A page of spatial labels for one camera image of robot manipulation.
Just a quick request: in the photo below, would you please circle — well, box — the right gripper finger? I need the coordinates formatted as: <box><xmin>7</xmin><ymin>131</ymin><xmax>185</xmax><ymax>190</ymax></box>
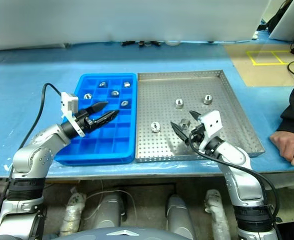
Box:
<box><xmin>170</xmin><ymin>121</ymin><xmax>189</xmax><ymax>146</ymax></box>
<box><xmin>188</xmin><ymin>110</ymin><xmax>202</xmax><ymax>123</ymax></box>

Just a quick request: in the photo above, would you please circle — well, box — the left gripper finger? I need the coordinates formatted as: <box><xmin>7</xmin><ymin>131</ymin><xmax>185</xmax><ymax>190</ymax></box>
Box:
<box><xmin>85</xmin><ymin>101</ymin><xmax>110</xmax><ymax>116</ymax></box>
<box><xmin>93</xmin><ymin>109</ymin><xmax>120</xmax><ymax>129</ymax></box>

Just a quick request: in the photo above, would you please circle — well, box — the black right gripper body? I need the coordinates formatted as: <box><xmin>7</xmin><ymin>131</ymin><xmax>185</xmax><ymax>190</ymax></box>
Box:
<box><xmin>186</xmin><ymin>124</ymin><xmax>207</xmax><ymax>151</ymax></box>

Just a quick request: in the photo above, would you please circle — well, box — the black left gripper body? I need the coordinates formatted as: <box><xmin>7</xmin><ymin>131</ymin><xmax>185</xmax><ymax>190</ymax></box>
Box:
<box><xmin>74</xmin><ymin>109</ymin><xmax>98</xmax><ymax>134</ymax></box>

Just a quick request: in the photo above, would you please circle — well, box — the blue compartment tray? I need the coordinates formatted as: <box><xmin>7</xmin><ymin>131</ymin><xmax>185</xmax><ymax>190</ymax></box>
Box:
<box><xmin>53</xmin><ymin>72</ymin><xmax>138</xmax><ymax>166</ymax></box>

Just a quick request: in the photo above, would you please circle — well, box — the person's bare hand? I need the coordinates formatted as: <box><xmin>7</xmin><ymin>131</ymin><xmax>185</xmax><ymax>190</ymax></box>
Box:
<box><xmin>269</xmin><ymin>131</ymin><xmax>294</xmax><ymax>166</ymax></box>

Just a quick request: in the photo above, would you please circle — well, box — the perforated metal tray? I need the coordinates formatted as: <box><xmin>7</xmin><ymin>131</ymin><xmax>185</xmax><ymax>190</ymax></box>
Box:
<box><xmin>134</xmin><ymin>69</ymin><xmax>266</xmax><ymax>163</ymax></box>

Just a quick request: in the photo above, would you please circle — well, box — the brown cardboard sheet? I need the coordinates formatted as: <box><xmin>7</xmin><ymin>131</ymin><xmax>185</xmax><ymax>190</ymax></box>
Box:
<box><xmin>223</xmin><ymin>43</ymin><xmax>294</xmax><ymax>87</ymax></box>

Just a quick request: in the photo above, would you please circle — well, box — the grey rounded robot leg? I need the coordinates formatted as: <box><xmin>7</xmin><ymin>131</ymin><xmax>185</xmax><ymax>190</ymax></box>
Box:
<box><xmin>166</xmin><ymin>194</ymin><xmax>197</xmax><ymax>240</ymax></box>
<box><xmin>96</xmin><ymin>192</ymin><xmax>125</xmax><ymax>229</ymax></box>

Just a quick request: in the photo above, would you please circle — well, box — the grey robot torso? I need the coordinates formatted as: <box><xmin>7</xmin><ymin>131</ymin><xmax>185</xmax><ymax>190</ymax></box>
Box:
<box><xmin>43</xmin><ymin>226</ymin><xmax>195</xmax><ymax>240</ymax></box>

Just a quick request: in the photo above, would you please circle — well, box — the white leaning panel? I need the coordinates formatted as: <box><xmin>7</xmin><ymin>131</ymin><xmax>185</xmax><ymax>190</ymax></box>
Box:
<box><xmin>268</xmin><ymin>0</ymin><xmax>294</xmax><ymax>42</ymax></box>

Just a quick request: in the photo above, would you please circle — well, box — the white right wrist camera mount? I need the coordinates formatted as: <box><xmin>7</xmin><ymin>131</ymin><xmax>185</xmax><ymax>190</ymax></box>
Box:
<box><xmin>198</xmin><ymin>110</ymin><xmax>224</xmax><ymax>151</ymax></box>

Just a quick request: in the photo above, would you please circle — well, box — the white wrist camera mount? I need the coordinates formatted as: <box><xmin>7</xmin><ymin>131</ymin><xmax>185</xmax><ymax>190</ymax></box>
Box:
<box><xmin>60</xmin><ymin>91</ymin><xmax>86</xmax><ymax>138</ymax></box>
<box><xmin>198</xmin><ymin>110</ymin><xmax>224</xmax><ymax>151</ymax></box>

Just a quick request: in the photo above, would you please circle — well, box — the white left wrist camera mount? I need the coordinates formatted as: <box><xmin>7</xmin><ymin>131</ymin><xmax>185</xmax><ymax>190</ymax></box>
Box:
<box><xmin>60</xmin><ymin>91</ymin><xmax>86</xmax><ymax>138</ymax></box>

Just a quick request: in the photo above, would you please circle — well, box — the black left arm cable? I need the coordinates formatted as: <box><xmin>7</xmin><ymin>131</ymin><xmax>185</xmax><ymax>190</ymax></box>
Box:
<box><xmin>0</xmin><ymin>82</ymin><xmax>64</xmax><ymax>226</ymax></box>

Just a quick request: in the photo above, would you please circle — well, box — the thin white cable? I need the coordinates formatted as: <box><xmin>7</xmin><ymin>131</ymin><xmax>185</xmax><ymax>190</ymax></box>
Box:
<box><xmin>83</xmin><ymin>188</ymin><xmax>138</xmax><ymax>221</ymax></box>

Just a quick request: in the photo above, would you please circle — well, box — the white wrapped post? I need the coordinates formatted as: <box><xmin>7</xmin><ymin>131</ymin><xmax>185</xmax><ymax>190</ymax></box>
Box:
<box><xmin>204</xmin><ymin>189</ymin><xmax>232</xmax><ymax>240</ymax></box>
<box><xmin>59</xmin><ymin>191</ymin><xmax>87</xmax><ymax>237</ymax></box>

